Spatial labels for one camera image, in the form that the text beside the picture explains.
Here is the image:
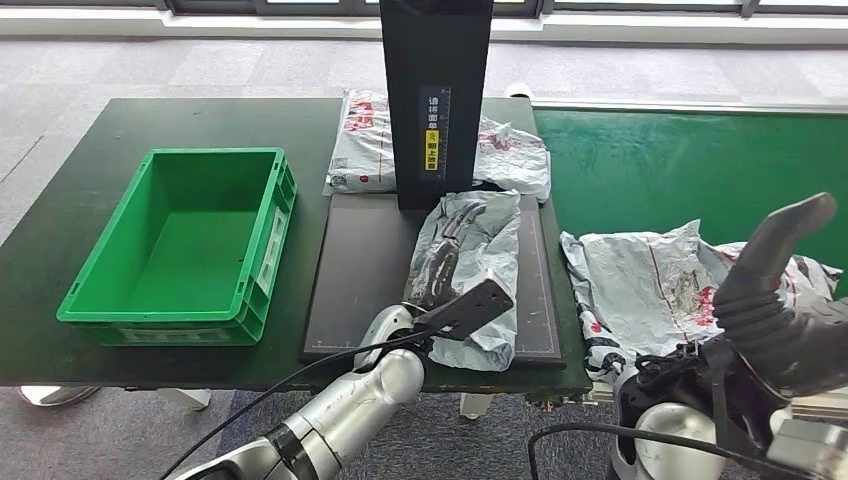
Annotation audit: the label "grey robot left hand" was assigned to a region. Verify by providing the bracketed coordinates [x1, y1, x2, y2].
[404, 201, 488, 309]

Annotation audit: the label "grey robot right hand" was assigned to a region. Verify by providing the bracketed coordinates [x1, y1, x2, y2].
[712, 192, 848, 399]

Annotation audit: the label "small grey-white parcel bag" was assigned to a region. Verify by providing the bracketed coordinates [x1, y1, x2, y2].
[404, 190, 523, 372]

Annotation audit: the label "large white parcel black letters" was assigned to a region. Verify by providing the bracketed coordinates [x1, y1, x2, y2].
[559, 219, 730, 386]

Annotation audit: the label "black inbound scanner machine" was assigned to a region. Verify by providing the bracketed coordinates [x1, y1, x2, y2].
[301, 0, 568, 369]

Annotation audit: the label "crumpled white parcel red print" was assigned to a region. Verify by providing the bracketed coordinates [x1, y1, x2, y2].
[471, 115, 552, 203]

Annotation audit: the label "flat white parcel red print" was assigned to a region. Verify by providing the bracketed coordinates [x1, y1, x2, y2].
[323, 89, 399, 198]

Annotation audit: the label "green conveyor belt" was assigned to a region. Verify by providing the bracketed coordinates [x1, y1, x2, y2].
[533, 109, 848, 299]

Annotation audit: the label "white table leg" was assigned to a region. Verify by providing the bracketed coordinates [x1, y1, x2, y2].
[458, 392, 497, 422]
[158, 387, 213, 412]

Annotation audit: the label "green plastic crate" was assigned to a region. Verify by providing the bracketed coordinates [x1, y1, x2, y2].
[56, 146, 299, 347]

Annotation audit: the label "dark green table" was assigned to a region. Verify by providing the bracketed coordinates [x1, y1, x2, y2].
[0, 97, 593, 397]

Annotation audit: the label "silver round table foot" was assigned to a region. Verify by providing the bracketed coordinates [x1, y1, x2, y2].
[18, 384, 104, 407]

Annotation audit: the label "white window sill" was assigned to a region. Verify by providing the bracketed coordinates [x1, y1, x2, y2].
[0, 6, 848, 48]

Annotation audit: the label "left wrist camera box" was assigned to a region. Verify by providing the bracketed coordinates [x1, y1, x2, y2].
[413, 278, 515, 342]

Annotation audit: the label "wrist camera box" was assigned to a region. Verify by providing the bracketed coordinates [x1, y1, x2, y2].
[413, 278, 515, 342]
[768, 410, 848, 480]

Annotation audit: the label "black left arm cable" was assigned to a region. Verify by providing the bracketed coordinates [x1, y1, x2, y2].
[158, 327, 439, 480]

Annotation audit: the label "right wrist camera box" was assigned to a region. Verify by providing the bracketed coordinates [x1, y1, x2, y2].
[768, 410, 848, 480]

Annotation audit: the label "window frame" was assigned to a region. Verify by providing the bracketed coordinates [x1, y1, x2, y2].
[0, 0, 848, 20]

